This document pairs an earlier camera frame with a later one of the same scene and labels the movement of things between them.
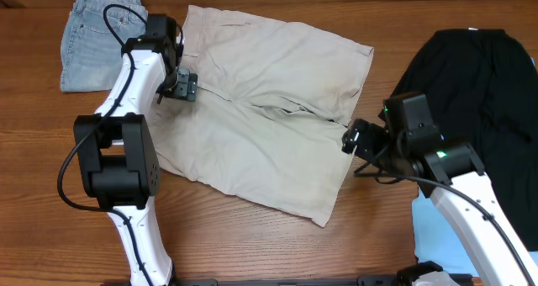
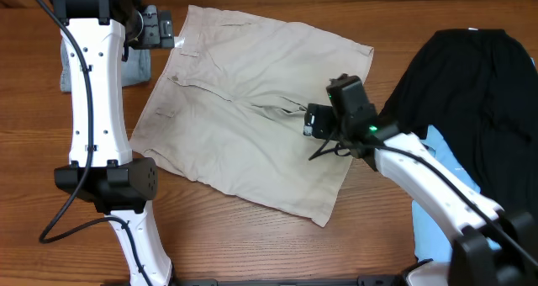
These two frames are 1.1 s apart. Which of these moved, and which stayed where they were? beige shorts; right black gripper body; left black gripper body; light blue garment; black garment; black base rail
Moved: left black gripper body; right black gripper body
Stayed: light blue garment; black base rail; beige shorts; black garment
